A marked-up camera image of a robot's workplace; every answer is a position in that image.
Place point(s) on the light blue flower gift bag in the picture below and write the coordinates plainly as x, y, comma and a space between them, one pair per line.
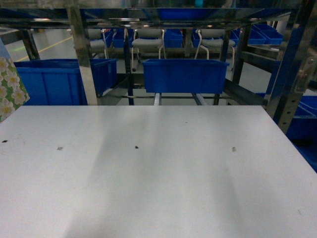
13, 93

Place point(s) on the blue bin behind table right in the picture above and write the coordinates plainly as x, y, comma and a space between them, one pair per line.
197, 76

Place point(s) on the blue bin behind table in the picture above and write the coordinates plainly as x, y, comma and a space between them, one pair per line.
58, 82
197, 76

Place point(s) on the grey chair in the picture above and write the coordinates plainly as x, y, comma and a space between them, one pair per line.
147, 39

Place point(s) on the blue bin behind table left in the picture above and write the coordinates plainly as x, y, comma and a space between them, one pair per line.
58, 82

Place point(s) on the steel shelf post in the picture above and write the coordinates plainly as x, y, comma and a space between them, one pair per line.
83, 52

